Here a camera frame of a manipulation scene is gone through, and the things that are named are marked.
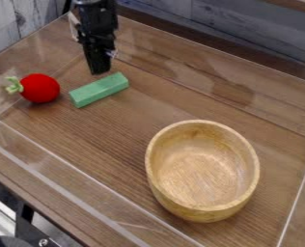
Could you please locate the light wooden bowl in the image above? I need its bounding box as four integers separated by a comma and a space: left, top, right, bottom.
144, 120, 260, 223

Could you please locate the red plush tomato toy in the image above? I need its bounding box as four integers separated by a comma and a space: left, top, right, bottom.
5, 73, 60, 103

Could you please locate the black metal table leg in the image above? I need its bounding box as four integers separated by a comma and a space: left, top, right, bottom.
14, 203, 60, 247

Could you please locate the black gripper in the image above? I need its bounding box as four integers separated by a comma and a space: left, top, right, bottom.
73, 0, 117, 74

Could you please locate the clear acrylic corner bracket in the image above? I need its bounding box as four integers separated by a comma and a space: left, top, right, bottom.
66, 13, 80, 41

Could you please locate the green rectangular block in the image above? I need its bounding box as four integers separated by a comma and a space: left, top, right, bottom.
68, 72, 129, 108

